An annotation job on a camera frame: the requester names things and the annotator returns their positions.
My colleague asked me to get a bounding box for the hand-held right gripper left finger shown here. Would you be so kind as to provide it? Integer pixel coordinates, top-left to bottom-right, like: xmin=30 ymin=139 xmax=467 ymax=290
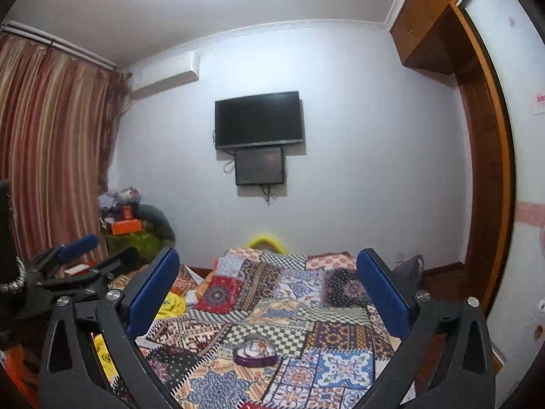
xmin=36 ymin=246 xmax=182 ymax=409

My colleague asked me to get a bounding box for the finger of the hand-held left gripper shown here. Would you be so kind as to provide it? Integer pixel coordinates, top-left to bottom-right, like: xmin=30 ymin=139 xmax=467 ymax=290
xmin=42 ymin=246 xmax=141 ymax=298
xmin=31 ymin=234 xmax=100 ymax=274

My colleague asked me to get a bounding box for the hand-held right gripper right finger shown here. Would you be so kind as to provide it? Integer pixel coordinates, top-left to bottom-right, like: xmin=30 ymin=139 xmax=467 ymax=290
xmin=355 ymin=247 xmax=497 ymax=409

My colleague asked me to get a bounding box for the purple heart-shaped tin box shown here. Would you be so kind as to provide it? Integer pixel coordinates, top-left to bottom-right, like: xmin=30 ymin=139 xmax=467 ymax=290
xmin=232 ymin=334 xmax=279 ymax=367

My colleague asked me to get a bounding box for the person's left forearm orange sleeve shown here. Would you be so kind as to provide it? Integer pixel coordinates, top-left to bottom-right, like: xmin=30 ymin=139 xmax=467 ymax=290
xmin=0 ymin=342 xmax=40 ymax=409

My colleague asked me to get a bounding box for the yellow cloth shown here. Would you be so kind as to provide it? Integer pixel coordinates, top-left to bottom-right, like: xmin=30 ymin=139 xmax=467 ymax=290
xmin=154 ymin=293 xmax=187 ymax=321

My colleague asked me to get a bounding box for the red box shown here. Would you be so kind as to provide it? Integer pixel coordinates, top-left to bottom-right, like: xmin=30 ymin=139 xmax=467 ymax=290
xmin=64 ymin=261 xmax=97 ymax=278

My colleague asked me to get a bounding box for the grey backpack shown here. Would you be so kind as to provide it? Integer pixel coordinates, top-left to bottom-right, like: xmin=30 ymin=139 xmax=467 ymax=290
xmin=392 ymin=254 xmax=425 ymax=284

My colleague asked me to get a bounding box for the orange box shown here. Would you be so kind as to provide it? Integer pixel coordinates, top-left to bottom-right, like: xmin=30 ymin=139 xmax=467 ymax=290
xmin=111 ymin=220 xmax=144 ymax=235

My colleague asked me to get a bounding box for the pile of small household goods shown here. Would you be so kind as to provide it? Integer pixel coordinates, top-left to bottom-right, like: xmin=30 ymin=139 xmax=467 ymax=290
xmin=98 ymin=186 xmax=142 ymax=222

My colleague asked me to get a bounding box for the dark green bag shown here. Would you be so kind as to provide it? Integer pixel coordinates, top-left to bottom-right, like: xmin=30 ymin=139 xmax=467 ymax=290
xmin=138 ymin=204 xmax=176 ymax=244

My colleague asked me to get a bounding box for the yellow plastic bag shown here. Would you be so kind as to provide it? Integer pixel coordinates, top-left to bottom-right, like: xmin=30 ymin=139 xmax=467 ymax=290
xmin=93 ymin=333 xmax=115 ymax=385

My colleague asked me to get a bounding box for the striped red curtain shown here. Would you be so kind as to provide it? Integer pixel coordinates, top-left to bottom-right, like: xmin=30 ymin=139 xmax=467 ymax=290
xmin=0 ymin=30 xmax=125 ymax=267

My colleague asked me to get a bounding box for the colourful patchwork blanket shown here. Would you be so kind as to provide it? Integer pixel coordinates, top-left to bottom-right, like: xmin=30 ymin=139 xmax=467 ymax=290
xmin=91 ymin=247 xmax=416 ymax=409

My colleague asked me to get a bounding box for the yellow rounded object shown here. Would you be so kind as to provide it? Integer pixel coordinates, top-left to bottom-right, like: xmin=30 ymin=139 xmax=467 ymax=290
xmin=249 ymin=233 xmax=287 ymax=253

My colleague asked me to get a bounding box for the wooden wardrobe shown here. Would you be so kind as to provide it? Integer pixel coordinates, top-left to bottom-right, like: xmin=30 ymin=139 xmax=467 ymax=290
xmin=389 ymin=0 xmax=545 ymax=397

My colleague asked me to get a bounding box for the white air conditioner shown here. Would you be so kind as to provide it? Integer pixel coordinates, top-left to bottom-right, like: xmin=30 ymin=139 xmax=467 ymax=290
xmin=128 ymin=50 xmax=200 ymax=93

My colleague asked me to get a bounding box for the small black wall monitor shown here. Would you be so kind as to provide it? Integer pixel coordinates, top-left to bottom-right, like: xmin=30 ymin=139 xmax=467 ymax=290
xmin=234 ymin=147 xmax=286 ymax=186

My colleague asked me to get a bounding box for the curtain rail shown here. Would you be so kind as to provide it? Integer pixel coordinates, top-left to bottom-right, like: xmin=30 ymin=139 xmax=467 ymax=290
xmin=0 ymin=21 xmax=121 ymax=70

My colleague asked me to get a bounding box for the black wall television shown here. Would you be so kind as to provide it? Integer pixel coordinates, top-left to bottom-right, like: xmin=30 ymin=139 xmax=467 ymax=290
xmin=214 ymin=91 xmax=304 ymax=151

